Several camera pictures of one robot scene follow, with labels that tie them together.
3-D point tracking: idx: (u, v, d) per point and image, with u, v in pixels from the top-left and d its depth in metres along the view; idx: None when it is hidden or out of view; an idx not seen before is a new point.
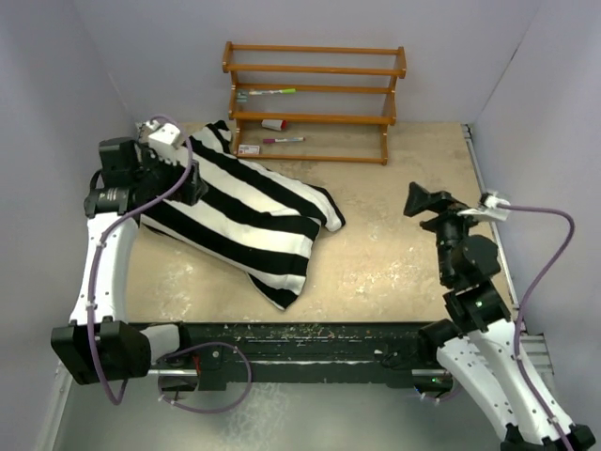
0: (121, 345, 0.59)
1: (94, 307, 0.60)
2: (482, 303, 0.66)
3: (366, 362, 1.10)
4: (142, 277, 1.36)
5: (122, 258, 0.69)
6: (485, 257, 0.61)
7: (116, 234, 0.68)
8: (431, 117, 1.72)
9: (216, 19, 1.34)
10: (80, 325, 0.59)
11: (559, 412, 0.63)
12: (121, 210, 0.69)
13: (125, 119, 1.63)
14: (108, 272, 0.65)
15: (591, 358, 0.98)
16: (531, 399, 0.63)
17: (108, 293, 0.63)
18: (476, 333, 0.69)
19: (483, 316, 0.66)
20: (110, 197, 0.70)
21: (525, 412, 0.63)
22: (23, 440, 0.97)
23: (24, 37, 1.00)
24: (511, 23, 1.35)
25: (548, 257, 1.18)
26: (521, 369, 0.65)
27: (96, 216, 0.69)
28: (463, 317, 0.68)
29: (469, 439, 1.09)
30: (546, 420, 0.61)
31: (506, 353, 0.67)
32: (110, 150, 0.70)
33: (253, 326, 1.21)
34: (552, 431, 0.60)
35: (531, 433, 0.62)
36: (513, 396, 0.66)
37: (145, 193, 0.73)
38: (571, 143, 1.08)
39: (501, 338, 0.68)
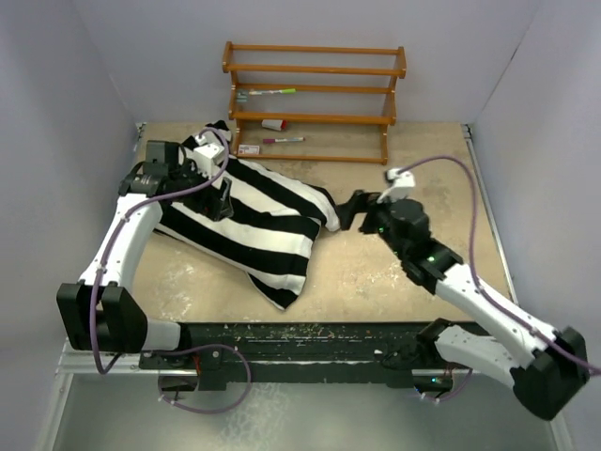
0: (122, 312, 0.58)
1: (103, 271, 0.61)
2: (434, 257, 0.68)
3: (366, 362, 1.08)
4: (142, 277, 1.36)
5: (140, 237, 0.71)
6: (412, 209, 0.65)
7: (141, 212, 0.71)
8: (431, 117, 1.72)
9: (216, 19, 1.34)
10: (86, 285, 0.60)
11: (537, 322, 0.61)
12: (152, 194, 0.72)
13: (125, 119, 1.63)
14: (125, 243, 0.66)
15: (591, 359, 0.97)
16: (509, 320, 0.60)
17: (119, 261, 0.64)
18: (438, 286, 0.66)
19: (439, 267, 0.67)
20: (145, 181, 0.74)
21: (509, 335, 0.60)
22: (23, 440, 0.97)
23: (24, 37, 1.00)
24: (510, 23, 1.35)
25: (548, 257, 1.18)
26: (488, 298, 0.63)
27: (128, 195, 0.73)
28: (424, 276, 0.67)
29: (469, 439, 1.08)
30: (529, 334, 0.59)
31: (470, 288, 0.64)
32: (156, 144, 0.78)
33: (253, 326, 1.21)
34: (539, 341, 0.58)
35: (521, 353, 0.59)
36: (493, 325, 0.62)
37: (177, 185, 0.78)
38: (571, 143, 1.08)
39: (459, 278, 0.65)
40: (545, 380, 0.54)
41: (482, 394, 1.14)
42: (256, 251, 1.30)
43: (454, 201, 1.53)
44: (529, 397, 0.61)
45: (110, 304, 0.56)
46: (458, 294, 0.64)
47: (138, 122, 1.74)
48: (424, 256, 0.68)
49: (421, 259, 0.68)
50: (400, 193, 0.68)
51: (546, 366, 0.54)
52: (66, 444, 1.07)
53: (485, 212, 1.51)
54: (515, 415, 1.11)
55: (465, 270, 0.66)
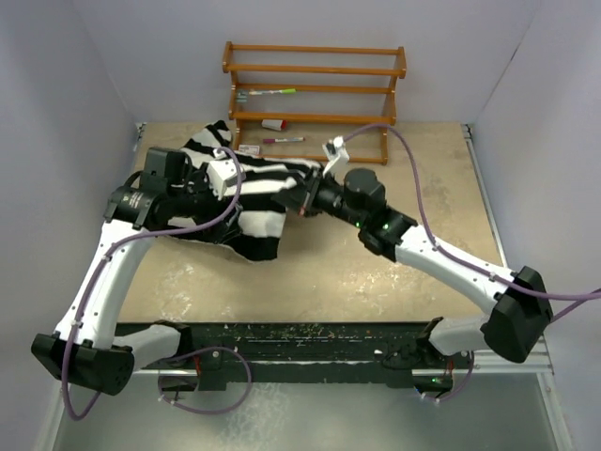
0: (98, 369, 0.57)
1: (78, 326, 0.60)
2: (390, 225, 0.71)
3: (366, 362, 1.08)
4: (142, 277, 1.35)
5: (124, 274, 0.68)
6: (365, 180, 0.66)
7: (125, 249, 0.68)
8: (431, 117, 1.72)
9: (216, 19, 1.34)
10: (61, 339, 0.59)
11: (495, 267, 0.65)
12: (138, 223, 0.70)
13: (125, 119, 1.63)
14: (103, 290, 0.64)
15: (591, 358, 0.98)
16: (469, 272, 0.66)
17: (97, 314, 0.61)
18: (397, 252, 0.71)
19: (394, 234, 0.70)
20: (133, 204, 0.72)
21: (472, 285, 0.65)
22: (22, 439, 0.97)
23: (24, 37, 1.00)
24: (510, 23, 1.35)
25: (548, 257, 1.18)
26: (444, 253, 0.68)
27: (113, 223, 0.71)
28: (383, 246, 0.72)
29: (468, 440, 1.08)
30: (489, 280, 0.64)
31: (428, 249, 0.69)
32: (158, 155, 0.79)
33: (253, 326, 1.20)
34: (500, 286, 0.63)
35: (484, 299, 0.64)
36: (455, 280, 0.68)
37: (171, 205, 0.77)
38: (570, 145, 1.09)
39: (413, 241, 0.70)
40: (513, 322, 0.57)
41: (482, 393, 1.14)
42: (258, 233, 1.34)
43: (454, 201, 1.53)
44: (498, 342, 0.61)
45: (84, 362, 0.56)
46: (416, 255, 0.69)
47: (138, 122, 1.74)
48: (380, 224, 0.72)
49: (378, 228, 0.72)
50: (338, 164, 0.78)
51: (509, 311, 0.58)
52: (66, 444, 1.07)
53: (485, 212, 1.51)
54: (514, 415, 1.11)
55: (416, 229, 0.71)
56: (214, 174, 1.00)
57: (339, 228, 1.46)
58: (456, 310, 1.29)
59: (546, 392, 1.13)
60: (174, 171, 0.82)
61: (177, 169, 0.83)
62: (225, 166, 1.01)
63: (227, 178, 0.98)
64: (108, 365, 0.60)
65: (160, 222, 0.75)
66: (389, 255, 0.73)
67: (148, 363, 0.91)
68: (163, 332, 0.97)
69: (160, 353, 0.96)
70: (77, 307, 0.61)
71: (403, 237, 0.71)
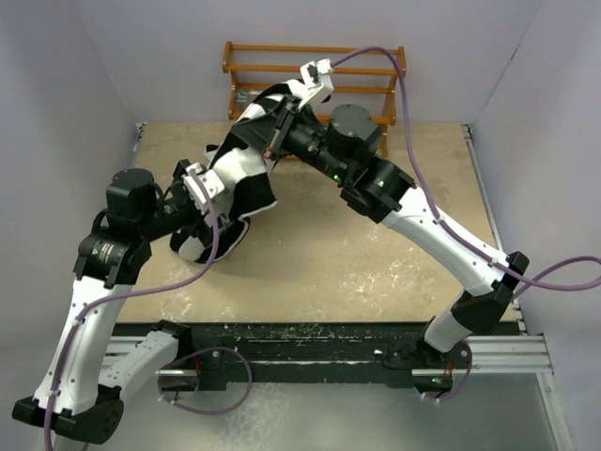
0: (79, 434, 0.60)
1: (55, 396, 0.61)
2: (383, 182, 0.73)
3: (366, 362, 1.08)
4: (142, 278, 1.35)
5: (101, 333, 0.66)
6: (361, 122, 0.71)
7: (98, 310, 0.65)
8: (430, 116, 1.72)
9: (216, 19, 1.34)
10: (40, 407, 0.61)
11: (492, 251, 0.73)
12: (109, 281, 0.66)
13: (125, 119, 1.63)
14: (77, 356, 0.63)
15: (591, 357, 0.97)
16: (469, 255, 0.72)
17: (73, 381, 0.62)
18: (390, 215, 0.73)
19: (389, 194, 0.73)
20: (102, 257, 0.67)
21: (471, 267, 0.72)
22: (22, 439, 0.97)
23: (25, 38, 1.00)
24: (510, 23, 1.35)
25: (548, 256, 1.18)
26: (446, 228, 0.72)
27: (84, 278, 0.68)
28: (373, 206, 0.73)
29: (468, 440, 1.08)
30: (487, 266, 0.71)
31: (430, 220, 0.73)
32: (117, 194, 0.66)
33: (253, 326, 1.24)
34: (497, 272, 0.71)
35: (479, 283, 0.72)
36: (452, 258, 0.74)
37: (146, 245, 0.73)
38: (570, 144, 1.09)
39: (414, 211, 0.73)
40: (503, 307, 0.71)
41: (481, 393, 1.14)
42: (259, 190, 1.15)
43: (454, 201, 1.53)
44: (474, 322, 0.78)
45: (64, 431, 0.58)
46: (418, 225, 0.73)
47: (138, 122, 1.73)
48: (372, 181, 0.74)
49: (368, 186, 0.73)
50: (320, 93, 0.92)
51: (502, 298, 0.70)
52: (66, 444, 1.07)
53: (485, 212, 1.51)
54: (513, 415, 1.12)
55: (420, 199, 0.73)
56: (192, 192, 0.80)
57: (338, 228, 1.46)
58: None
59: (546, 391, 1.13)
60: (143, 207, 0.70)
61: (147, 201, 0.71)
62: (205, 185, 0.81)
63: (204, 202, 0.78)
64: (90, 423, 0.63)
65: (135, 271, 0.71)
66: (373, 216, 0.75)
67: (149, 378, 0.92)
68: (161, 346, 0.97)
69: (161, 364, 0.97)
70: (53, 374, 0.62)
71: (400, 201, 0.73)
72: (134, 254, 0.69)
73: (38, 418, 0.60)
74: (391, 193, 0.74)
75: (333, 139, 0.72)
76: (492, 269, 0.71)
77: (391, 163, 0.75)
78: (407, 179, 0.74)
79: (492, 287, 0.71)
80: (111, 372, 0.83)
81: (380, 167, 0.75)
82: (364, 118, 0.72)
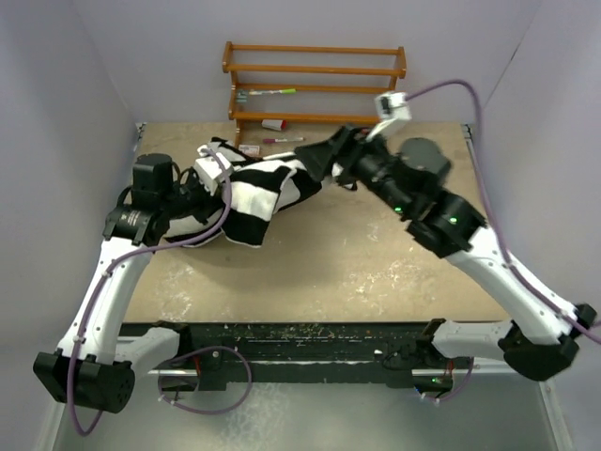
0: (102, 384, 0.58)
1: (81, 342, 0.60)
2: (455, 218, 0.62)
3: (366, 362, 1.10)
4: (142, 279, 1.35)
5: (126, 287, 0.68)
6: (431, 154, 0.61)
7: (126, 264, 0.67)
8: (431, 116, 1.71)
9: (216, 19, 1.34)
10: (64, 356, 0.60)
11: (562, 302, 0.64)
12: (137, 240, 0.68)
13: (125, 119, 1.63)
14: (105, 304, 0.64)
15: (593, 358, 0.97)
16: (536, 303, 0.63)
17: (100, 329, 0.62)
18: (457, 254, 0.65)
19: (459, 231, 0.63)
20: (131, 222, 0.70)
21: (537, 318, 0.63)
22: (22, 439, 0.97)
23: (24, 37, 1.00)
24: (511, 23, 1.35)
25: (549, 257, 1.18)
26: (516, 274, 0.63)
27: (112, 240, 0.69)
28: (441, 242, 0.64)
29: (468, 441, 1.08)
30: (555, 317, 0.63)
31: (498, 263, 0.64)
32: (145, 169, 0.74)
33: (253, 326, 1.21)
34: (564, 325, 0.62)
35: (545, 334, 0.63)
36: (516, 305, 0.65)
37: (166, 218, 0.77)
38: (570, 144, 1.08)
39: (483, 249, 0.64)
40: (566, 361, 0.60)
41: (481, 393, 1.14)
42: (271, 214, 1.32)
43: None
44: (521, 364, 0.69)
45: (86, 380, 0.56)
46: (486, 268, 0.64)
47: (138, 122, 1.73)
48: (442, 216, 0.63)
49: (437, 220, 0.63)
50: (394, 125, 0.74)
51: (570, 352, 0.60)
52: (66, 444, 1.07)
53: None
54: (514, 416, 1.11)
55: (492, 238, 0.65)
56: (201, 171, 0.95)
57: (338, 228, 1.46)
58: (455, 310, 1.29)
59: (546, 392, 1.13)
60: (164, 183, 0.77)
61: (168, 178, 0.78)
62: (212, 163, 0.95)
63: (213, 177, 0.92)
64: (111, 381, 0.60)
65: (158, 238, 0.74)
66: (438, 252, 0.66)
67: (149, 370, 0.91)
68: (163, 336, 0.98)
69: (161, 356, 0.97)
70: (79, 323, 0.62)
71: (470, 241, 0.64)
72: (161, 221, 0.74)
73: (61, 369, 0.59)
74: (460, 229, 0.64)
75: (399, 172, 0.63)
76: (560, 320, 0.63)
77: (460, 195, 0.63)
78: (479, 216, 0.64)
79: (560, 340, 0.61)
80: (117, 352, 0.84)
81: (449, 199, 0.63)
82: (434, 149, 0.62)
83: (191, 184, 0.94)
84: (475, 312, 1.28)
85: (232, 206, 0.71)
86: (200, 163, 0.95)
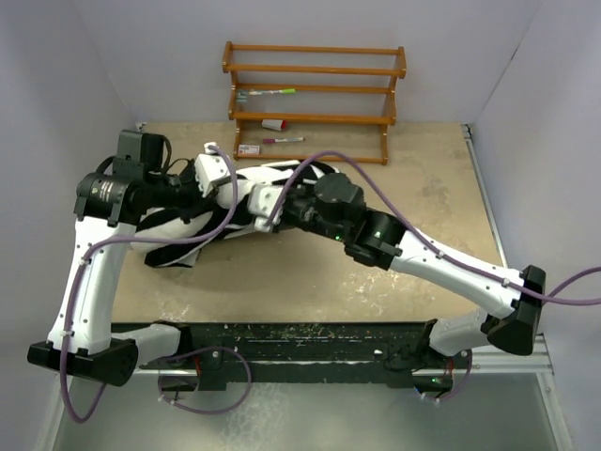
0: (98, 371, 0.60)
1: (69, 335, 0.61)
2: (380, 232, 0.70)
3: (366, 362, 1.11)
4: (143, 279, 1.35)
5: (108, 275, 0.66)
6: (342, 186, 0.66)
7: (104, 250, 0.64)
8: (431, 116, 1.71)
9: (216, 19, 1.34)
10: (55, 349, 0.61)
11: (503, 272, 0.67)
12: (114, 218, 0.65)
13: (125, 119, 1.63)
14: (88, 296, 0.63)
15: (592, 357, 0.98)
16: (481, 279, 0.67)
17: (86, 320, 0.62)
18: (394, 261, 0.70)
19: (388, 241, 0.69)
20: (103, 195, 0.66)
21: (487, 292, 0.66)
22: (22, 439, 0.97)
23: (24, 38, 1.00)
24: (510, 23, 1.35)
25: (549, 258, 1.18)
26: (451, 260, 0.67)
27: (86, 219, 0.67)
28: (377, 256, 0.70)
29: (469, 439, 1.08)
30: (503, 287, 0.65)
31: (431, 256, 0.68)
32: (133, 138, 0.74)
33: (253, 326, 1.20)
34: (515, 291, 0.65)
35: (500, 307, 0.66)
36: (465, 287, 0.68)
37: (148, 194, 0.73)
38: (571, 144, 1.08)
39: (415, 251, 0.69)
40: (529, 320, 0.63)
41: (480, 393, 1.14)
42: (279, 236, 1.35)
43: (454, 201, 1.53)
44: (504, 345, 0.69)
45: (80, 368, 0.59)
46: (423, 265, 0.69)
47: (138, 122, 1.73)
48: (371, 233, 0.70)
49: (367, 238, 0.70)
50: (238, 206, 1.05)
51: (528, 316, 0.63)
52: (67, 443, 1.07)
53: (485, 212, 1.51)
54: (514, 417, 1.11)
55: (417, 239, 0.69)
56: (201, 168, 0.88)
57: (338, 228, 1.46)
58: (455, 310, 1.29)
59: (546, 391, 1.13)
60: (149, 158, 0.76)
61: (157, 152, 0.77)
62: (216, 164, 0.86)
63: (214, 178, 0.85)
64: (106, 367, 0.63)
65: (137, 212, 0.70)
66: (381, 264, 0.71)
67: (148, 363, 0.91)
68: (163, 331, 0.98)
69: (161, 352, 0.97)
70: (65, 316, 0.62)
71: (401, 245, 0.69)
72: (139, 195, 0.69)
73: (54, 361, 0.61)
74: (389, 239, 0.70)
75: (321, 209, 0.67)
76: (508, 289, 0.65)
77: (385, 214, 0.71)
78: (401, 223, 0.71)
79: (514, 307, 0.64)
80: (128, 334, 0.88)
81: (377, 219, 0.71)
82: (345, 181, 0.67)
83: (186, 178, 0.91)
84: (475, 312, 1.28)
85: (236, 208, 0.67)
86: (202, 158, 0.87)
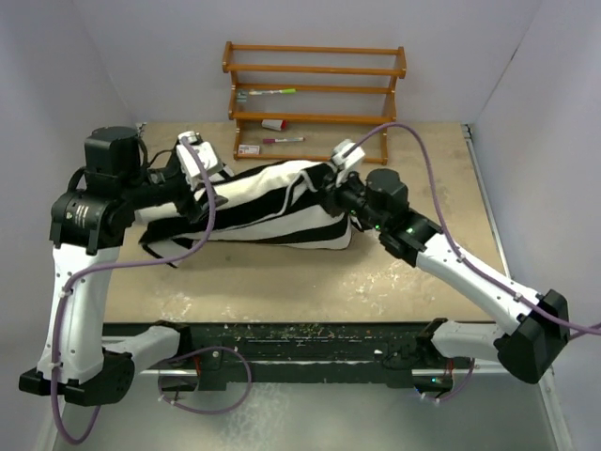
0: (89, 398, 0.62)
1: (58, 366, 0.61)
2: (413, 229, 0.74)
3: (366, 362, 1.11)
4: (142, 279, 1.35)
5: (92, 303, 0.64)
6: (391, 179, 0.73)
7: (84, 280, 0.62)
8: (431, 116, 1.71)
9: (215, 19, 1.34)
10: (45, 379, 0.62)
11: (520, 287, 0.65)
12: (90, 247, 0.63)
13: (124, 119, 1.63)
14: (72, 327, 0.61)
15: (593, 357, 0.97)
16: (493, 287, 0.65)
17: (73, 351, 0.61)
18: (418, 256, 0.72)
19: (418, 238, 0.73)
20: (79, 221, 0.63)
21: (497, 302, 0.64)
22: (22, 439, 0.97)
23: (24, 38, 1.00)
24: (510, 23, 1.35)
25: (549, 258, 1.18)
26: (469, 265, 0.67)
27: (63, 246, 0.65)
28: (405, 249, 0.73)
29: (469, 439, 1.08)
30: (514, 301, 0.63)
31: (452, 258, 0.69)
32: (99, 147, 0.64)
33: (253, 326, 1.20)
34: (525, 307, 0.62)
35: (507, 320, 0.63)
36: (477, 294, 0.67)
37: (128, 209, 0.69)
38: (571, 144, 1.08)
39: (439, 251, 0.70)
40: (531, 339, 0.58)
41: (481, 394, 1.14)
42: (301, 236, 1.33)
43: (454, 201, 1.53)
44: (513, 364, 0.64)
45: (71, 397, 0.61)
46: (442, 266, 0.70)
47: (138, 122, 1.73)
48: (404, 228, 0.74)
49: (400, 232, 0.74)
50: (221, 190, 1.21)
51: (532, 333, 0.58)
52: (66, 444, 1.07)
53: (485, 212, 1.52)
54: (514, 417, 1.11)
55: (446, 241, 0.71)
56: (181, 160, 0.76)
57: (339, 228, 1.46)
58: (455, 310, 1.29)
59: (546, 391, 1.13)
60: (124, 168, 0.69)
61: (130, 157, 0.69)
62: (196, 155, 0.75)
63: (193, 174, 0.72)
64: (98, 391, 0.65)
65: (117, 234, 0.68)
66: (408, 260, 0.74)
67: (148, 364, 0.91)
68: (162, 334, 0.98)
69: (161, 355, 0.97)
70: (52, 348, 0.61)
71: (427, 243, 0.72)
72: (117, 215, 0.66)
73: (46, 388, 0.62)
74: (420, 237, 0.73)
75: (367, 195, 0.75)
76: (519, 304, 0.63)
77: (424, 216, 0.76)
78: (435, 225, 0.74)
79: (518, 321, 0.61)
80: (123, 343, 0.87)
81: (416, 219, 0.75)
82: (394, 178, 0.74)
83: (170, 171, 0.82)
84: (476, 311, 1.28)
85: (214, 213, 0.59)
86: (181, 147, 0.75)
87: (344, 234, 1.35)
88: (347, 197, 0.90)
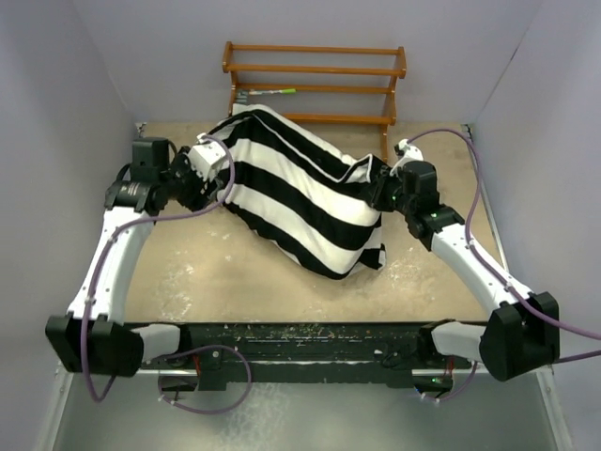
0: (118, 341, 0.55)
1: (92, 302, 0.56)
2: (437, 214, 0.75)
3: (366, 362, 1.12)
4: (142, 278, 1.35)
5: (130, 257, 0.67)
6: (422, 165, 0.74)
7: (130, 231, 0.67)
8: (431, 116, 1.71)
9: (216, 20, 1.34)
10: (76, 318, 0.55)
11: (516, 282, 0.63)
12: (139, 205, 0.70)
13: (124, 119, 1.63)
14: (112, 269, 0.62)
15: (593, 357, 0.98)
16: (487, 275, 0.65)
17: (109, 289, 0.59)
18: (432, 239, 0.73)
19: (439, 223, 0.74)
20: (131, 193, 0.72)
21: (486, 288, 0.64)
22: (22, 439, 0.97)
23: (24, 38, 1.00)
24: (510, 23, 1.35)
25: (549, 257, 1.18)
26: (473, 252, 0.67)
27: (115, 209, 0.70)
28: (424, 230, 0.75)
29: (469, 439, 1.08)
30: (503, 289, 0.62)
31: (460, 245, 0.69)
32: (145, 144, 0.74)
33: (253, 326, 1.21)
34: (511, 297, 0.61)
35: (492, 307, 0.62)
36: (472, 281, 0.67)
37: (165, 194, 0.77)
38: (571, 144, 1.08)
39: (452, 234, 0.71)
40: (506, 330, 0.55)
41: (481, 394, 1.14)
42: (323, 224, 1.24)
43: (454, 201, 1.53)
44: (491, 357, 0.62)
45: (100, 336, 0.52)
46: (447, 246, 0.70)
47: (138, 122, 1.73)
48: (428, 213, 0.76)
49: (424, 214, 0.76)
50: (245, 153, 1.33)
51: (510, 322, 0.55)
52: (66, 444, 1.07)
53: (485, 212, 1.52)
54: (514, 417, 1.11)
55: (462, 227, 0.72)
56: (196, 157, 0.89)
57: None
58: (455, 310, 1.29)
59: (546, 391, 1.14)
60: (163, 159, 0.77)
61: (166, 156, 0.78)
62: (209, 150, 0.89)
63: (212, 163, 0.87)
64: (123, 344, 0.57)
65: (157, 209, 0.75)
66: (425, 241, 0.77)
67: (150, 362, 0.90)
68: (162, 329, 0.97)
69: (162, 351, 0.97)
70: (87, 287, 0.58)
71: (445, 227, 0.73)
72: (160, 192, 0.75)
73: (73, 333, 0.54)
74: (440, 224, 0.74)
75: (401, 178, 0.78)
76: (508, 294, 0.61)
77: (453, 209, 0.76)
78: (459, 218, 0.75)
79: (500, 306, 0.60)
80: None
81: (444, 210, 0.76)
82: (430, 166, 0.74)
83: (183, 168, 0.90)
84: (475, 312, 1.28)
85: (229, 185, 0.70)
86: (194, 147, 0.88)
87: (351, 249, 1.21)
88: (390, 189, 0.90)
